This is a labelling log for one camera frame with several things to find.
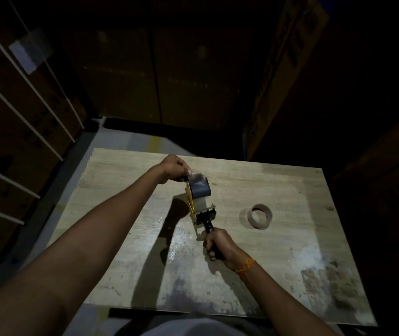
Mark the tall leaning cardboard carton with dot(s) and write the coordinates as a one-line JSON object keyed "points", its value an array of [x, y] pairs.
{"points": [[283, 69]]}

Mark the grey packing tape roll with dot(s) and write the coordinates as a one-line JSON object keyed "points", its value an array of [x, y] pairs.
{"points": [[199, 188]]}

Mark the person's white shirt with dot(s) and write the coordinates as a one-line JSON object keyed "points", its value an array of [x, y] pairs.
{"points": [[196, 328]]}

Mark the person's left hand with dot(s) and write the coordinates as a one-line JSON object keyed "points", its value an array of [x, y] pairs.
{"points": [[172, 167]]}

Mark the person's left forearm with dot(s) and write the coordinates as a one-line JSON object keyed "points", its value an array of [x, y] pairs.
{"points": [[80, 248]]}

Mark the orange thread wristband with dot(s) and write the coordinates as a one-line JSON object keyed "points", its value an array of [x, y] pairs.
{"points": [[245, 265]]}

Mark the person's right forearm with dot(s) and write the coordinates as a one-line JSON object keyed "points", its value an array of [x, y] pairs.
{"points": [[283, 304]]}

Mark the large brown cardboard carton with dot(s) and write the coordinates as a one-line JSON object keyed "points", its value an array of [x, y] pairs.
{"points": [[157, 76]]}

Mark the person's right hand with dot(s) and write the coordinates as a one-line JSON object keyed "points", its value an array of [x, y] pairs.
{"points": [[224, 245]]}

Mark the dark cardboard carton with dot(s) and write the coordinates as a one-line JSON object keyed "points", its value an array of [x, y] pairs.
{"points": [[385, 192]]}

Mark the person's left fingers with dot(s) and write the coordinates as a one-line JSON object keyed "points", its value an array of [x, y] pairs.
{"points": [[184, 171]]}

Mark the person's right fingers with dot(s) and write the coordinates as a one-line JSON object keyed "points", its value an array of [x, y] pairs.
{"points": [[210, 245]]}

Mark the empty cardboard tape core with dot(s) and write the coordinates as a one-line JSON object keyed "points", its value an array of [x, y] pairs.
{"points": [[259, 216]]}

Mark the yellow and black tape dispenser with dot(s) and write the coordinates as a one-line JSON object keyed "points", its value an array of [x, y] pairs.
{"points": [[206, 217]]}

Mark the white paper label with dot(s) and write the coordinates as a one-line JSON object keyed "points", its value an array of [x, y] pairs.
{"points": [[30, 51]]}

